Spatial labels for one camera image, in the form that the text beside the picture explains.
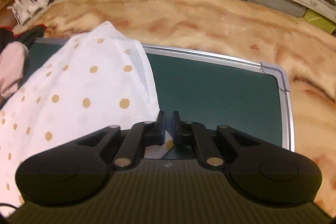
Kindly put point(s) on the white sneaker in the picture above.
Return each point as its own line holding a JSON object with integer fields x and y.
{"x": 31, "y": 5}
{"x": 21, "y": 10}

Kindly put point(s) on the black garment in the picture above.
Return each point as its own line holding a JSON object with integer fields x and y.
{"x": 29, "y": 35}

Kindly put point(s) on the pink garment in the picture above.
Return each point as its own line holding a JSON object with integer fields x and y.
{"x": 11, "y": 69}

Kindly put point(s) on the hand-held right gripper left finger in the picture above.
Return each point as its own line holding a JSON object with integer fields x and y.
{"x": 164, "y": 125}

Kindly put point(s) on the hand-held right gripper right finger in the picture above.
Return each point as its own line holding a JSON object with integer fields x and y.
{"x": 173, "y": 125}

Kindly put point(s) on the white polka dot garment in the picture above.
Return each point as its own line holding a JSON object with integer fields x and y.
{"x": 78, "y": 87}

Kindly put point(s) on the green board with silver frame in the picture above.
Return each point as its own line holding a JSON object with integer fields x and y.
{"x": 215, "y": 98}

